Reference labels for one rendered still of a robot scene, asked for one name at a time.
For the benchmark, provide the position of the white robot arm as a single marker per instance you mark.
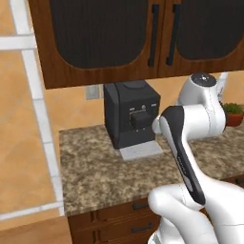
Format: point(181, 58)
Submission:
point(190, 219)

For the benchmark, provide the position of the brown drawer front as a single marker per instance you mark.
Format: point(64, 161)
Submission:
point(117, 233)
point(233, 181)
point(114, 212)

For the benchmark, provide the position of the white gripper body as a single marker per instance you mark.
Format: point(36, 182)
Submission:
point(223, 83)

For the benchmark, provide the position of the green plant in terracotta pot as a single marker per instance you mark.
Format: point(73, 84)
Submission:
point(234, 115)

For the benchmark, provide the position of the grey wall socket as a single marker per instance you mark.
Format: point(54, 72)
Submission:
point(93, 92)

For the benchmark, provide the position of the brown wall cupboard door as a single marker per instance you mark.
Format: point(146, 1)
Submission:
point(95, 35)
point(209, 31)

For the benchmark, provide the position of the black coffee machine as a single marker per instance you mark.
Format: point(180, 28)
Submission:
point(127, 114)

